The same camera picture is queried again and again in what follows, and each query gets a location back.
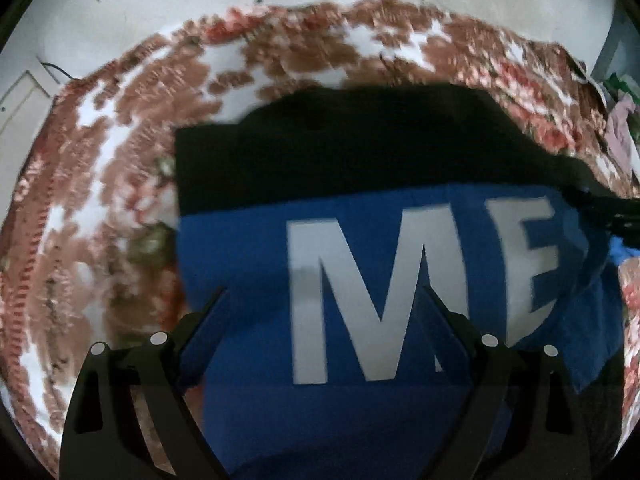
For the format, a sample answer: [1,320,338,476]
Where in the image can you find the black and blue sweatshirt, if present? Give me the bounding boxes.
[175,84,639,479]

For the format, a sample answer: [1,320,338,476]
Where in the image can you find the pile of clothes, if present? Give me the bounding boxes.
[604,73,639,181]

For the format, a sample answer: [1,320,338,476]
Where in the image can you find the brown floral fleece blanket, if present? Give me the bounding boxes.
[1,0,639,476]

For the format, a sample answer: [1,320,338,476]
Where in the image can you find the white door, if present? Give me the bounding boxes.
[1,72,51,162]

